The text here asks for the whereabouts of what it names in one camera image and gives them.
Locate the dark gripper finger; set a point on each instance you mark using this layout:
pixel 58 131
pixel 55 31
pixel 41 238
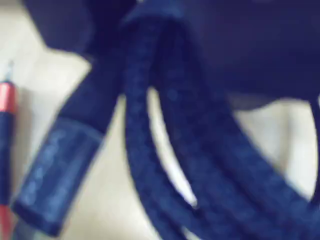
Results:
pixel 262 50
pixel 82 32

